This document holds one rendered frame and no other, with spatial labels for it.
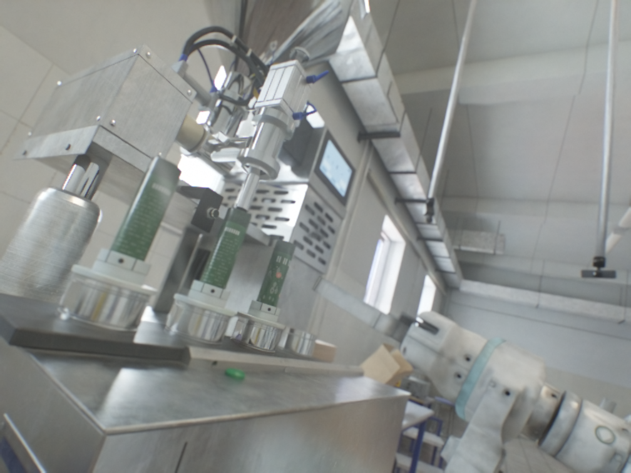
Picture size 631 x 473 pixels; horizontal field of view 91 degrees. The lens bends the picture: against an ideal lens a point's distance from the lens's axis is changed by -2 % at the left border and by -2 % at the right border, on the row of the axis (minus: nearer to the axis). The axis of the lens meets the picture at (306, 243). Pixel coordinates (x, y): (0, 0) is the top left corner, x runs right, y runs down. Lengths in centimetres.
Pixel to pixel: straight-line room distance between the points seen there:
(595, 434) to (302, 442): 23
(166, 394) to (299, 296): 45
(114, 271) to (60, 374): 11
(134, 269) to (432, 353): 28
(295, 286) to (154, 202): 37
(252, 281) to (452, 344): 36
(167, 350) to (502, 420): 29
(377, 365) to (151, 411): 187
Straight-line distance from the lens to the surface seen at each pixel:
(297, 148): 63
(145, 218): 32
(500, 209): 733
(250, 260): 60
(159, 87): 47
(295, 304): 64
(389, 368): 201
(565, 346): 1065
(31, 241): 44
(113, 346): 29
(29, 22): 197
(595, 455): 36
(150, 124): 45
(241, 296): 59
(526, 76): 445
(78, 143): 44
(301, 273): 64
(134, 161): 44
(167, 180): 33
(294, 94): 47
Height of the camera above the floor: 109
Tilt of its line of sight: 13 degrees up
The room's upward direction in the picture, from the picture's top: 18 degrees clockwise
